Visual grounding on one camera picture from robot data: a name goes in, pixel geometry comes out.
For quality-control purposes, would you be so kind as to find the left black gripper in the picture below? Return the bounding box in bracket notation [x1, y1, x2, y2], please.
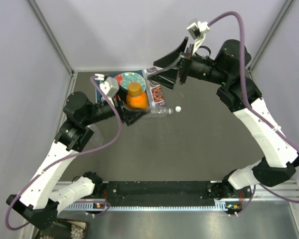
[83, 84, 150, 126]

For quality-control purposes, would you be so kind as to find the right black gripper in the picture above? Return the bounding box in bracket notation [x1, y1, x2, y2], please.
[147, 38, 228, 93]

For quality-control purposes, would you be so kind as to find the orange juice bottle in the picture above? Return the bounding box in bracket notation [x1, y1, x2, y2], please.
[127, 91, 148, 109]

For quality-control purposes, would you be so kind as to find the orange bottle cap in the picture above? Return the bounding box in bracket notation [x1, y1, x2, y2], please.
[128, 82, 143, 97]

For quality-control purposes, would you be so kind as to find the clear bottle orange base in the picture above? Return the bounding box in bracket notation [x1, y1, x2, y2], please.
[145, 106, 173, 118]

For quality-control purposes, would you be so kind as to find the white bottle cap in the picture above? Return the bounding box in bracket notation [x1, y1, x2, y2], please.
[175, 106, 181, 112]

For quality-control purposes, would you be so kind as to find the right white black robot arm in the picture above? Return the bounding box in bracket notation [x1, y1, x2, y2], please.
[149, 38, 299, 199]

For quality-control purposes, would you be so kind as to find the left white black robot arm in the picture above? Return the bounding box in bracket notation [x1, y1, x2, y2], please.
[5, 87, 148, 231]

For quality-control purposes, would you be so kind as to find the red teal patterned plate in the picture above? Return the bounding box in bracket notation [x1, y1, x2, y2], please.
[114, 72, 146, 92]

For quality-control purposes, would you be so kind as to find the blue patterned placemat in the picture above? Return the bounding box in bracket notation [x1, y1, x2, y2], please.
[94, 70, 152, 118]

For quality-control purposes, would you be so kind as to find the colourful mandala napkin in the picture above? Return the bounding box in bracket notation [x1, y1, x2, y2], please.
[143, 67, 165, 107]

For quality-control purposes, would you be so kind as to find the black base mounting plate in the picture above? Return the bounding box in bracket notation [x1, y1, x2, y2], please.
[92, 181, 251, 206]

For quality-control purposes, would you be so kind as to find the floral patterned box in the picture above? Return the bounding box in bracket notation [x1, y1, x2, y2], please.
[33, 219, 88, 239]

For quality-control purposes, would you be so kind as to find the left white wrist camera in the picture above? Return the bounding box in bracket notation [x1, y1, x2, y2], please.
[94, 74, 120, 98]

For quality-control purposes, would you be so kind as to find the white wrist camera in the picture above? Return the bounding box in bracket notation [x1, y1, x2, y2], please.
[186, 21, 210, 55]
[94, 74, 120, 98]

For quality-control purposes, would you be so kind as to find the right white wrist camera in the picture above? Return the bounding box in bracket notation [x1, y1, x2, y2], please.
[186, 21, 210, 55]

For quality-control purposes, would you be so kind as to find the grey slotted cable duct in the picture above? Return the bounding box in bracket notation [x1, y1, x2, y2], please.
[64, 201, 242, 212]

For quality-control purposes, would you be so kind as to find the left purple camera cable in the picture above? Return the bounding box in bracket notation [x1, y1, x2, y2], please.
[5, 76, 123, 230]

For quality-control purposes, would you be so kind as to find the aluminium frame rail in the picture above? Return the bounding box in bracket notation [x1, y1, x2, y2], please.
[52, 180, 299, 203]

